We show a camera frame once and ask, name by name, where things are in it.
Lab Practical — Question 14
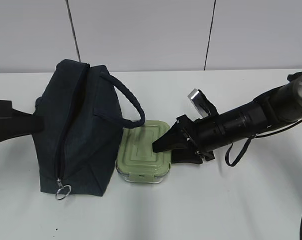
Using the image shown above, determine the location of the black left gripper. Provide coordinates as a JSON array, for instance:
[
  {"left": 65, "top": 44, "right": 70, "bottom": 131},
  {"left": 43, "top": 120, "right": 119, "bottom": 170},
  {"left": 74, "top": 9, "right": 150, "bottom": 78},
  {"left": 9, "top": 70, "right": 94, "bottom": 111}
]
[{"left": 0, "top": 100, "right": 43, "bottom": 142}]

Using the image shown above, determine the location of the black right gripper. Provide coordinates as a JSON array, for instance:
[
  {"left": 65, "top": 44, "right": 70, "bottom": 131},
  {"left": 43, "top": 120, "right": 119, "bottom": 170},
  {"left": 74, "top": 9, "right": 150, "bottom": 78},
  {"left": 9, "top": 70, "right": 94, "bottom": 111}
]
[{"left": 152, "top": 115, "right": 215, "bottom": 165}]

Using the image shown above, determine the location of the green lid glass container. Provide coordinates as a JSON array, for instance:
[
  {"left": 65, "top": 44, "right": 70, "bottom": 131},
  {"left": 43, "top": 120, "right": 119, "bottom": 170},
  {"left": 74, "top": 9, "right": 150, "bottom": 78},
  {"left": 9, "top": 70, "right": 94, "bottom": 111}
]
[{"left": 116, "top": 120, "right": 171, "bottom": 184}]

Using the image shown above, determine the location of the dark blue lunch bag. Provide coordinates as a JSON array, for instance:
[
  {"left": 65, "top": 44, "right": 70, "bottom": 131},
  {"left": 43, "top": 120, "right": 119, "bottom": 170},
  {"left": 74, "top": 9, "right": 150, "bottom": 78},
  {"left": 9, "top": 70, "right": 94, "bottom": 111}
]
[{"left": 32, "top": 59, "right": 145, "bottom": 197}]

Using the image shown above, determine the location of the metal zipper pull ring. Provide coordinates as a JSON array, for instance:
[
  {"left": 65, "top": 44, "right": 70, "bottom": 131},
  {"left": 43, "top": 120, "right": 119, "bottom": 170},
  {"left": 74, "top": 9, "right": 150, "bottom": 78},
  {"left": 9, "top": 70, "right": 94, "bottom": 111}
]
[{"left": 55, "top": 177, "right": 72, "bottom": 201}]

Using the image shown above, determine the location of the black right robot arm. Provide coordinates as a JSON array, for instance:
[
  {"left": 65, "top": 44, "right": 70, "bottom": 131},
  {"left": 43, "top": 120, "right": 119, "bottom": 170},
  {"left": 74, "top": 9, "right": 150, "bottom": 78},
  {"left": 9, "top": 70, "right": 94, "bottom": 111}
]
[{"left": 152, "top": 72, "right": 302, "bottom": 167}]

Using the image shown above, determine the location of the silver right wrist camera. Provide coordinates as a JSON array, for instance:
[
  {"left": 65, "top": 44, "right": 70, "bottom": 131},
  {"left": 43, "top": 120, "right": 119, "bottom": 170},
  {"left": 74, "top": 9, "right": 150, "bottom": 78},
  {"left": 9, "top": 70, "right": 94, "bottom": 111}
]
[{"left": 188, "top": 88, "right": 218, "bottom": 118}]

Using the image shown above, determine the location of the dark right arm cable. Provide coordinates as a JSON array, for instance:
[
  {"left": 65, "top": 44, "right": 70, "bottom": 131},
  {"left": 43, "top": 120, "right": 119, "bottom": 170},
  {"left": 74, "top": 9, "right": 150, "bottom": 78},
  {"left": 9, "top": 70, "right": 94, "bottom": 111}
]
[{"left": 225, "top": 117, "right": 302, "bottom": 240}]

